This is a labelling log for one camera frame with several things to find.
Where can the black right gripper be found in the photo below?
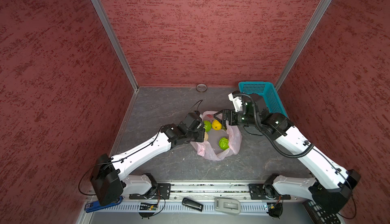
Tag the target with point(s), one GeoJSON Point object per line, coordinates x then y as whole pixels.
{"type": "Point", "coordinates": [233, 113]}

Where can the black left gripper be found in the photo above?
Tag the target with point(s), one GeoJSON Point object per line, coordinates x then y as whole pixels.
{"type": "Point", "coordinates": [200, 137]}

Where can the yellow fruit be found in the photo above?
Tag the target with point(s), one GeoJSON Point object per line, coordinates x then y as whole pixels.
{"type": "Point", "coordinates": [216, 125]}

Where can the green fruit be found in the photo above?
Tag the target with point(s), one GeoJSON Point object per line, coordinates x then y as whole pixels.
{"type": "Point", "coordinates": [223, 143]}
{"type": "Point", "coordinates": [207, 126]}

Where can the pink plastic bag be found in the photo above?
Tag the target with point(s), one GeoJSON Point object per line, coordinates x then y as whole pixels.
{"type": "Point", "coordinates": [210, 149]}

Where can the beige brown fruit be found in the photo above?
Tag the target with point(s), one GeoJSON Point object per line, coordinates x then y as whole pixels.
{"type": "Point", "coordinates": [206, 136]}

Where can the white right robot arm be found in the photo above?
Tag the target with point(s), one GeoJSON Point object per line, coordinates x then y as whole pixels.
{"type": "Point", "coordinates": [331, 185]}

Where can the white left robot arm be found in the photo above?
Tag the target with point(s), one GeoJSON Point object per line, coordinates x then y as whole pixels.
{"type": "Point", "coordinates": [113, 176]}

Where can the teal plastic basket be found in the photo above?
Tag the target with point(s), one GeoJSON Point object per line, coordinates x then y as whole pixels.
{"type": "Point", "coordinates": [265, 90]}

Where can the black remote stick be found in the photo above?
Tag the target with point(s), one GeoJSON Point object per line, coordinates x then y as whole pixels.
{"type": "Point", "coordinates": [192, 204]}

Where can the left circuit board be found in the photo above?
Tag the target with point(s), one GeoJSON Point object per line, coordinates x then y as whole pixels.
{"type": "Point", "coordinates": [149, 206]}

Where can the circuit board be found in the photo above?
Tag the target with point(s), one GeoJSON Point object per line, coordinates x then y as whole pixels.
{"type": "Point", "coordinates": [149, 206]}
{"type": "Point", "coordinates": [275, 210]}

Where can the right circuit board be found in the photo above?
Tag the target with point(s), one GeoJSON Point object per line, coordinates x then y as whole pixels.
{"type": "Point", "coordinates": [275, 210]}

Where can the blue utility tool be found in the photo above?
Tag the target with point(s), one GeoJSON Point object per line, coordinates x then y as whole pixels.
{"type": "Point", "coordinates": [95, 206]}

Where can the black calculator keypad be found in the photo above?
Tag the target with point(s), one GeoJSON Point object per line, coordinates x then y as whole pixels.
{"type": "Point", "coordinates": [318, 215]}

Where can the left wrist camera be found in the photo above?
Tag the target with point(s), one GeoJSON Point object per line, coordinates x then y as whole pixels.
{"type": "Point", "coordinates": [191, 122]}

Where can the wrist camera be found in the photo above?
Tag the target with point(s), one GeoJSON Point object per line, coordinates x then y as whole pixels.
{"type": "Point", "coordinates": [236, 98]}
{"type": "Point", "coordinates": [191, 122]}

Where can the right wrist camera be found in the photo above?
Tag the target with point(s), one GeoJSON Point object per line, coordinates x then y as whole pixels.
{"type": "Point", "coordinates": [236, 98]}

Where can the aluminium front rail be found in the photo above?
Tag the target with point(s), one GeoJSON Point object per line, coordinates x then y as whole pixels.
{"type": "Point", "coordinates": [200, 191]}

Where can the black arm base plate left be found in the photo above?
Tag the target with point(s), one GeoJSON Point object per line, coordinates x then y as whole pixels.
{"type": "Point", "coordinates": [162, 192]}

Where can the grey plastic handle device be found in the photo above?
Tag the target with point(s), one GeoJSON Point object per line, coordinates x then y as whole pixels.
{"type": "Point", "coordinates": [227, 206]}

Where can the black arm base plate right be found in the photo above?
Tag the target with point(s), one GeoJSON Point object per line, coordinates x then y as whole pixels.
{"type": "Point", "coordinates": [259, 191]}

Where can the aluminium corner post right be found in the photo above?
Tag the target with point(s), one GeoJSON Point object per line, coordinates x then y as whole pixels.
{"type": "Point", "coordinates": [310, 28]}

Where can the aluminium corner post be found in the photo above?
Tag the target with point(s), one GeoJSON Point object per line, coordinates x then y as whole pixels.
{"type": "Point", "coordinates": [98, 6]}
{"type": "Point", "coordinates": [310, 28]}

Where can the aluminium corner post left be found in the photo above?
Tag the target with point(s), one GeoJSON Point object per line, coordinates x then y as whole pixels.
{"type": "Point", "coordinates": [98, 6]}

